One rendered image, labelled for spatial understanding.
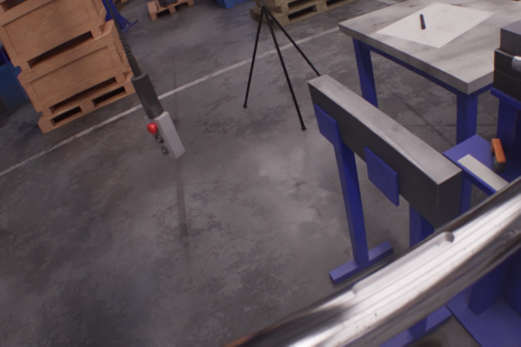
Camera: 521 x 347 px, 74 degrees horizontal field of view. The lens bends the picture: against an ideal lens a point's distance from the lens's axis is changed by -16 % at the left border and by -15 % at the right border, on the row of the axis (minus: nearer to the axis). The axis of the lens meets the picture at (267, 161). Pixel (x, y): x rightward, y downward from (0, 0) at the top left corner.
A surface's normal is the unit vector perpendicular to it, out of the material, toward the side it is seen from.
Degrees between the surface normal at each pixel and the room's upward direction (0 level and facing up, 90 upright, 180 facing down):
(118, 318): 0
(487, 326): 0
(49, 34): 90
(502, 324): 0
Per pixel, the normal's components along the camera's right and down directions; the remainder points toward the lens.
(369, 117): -0.25, -0.77
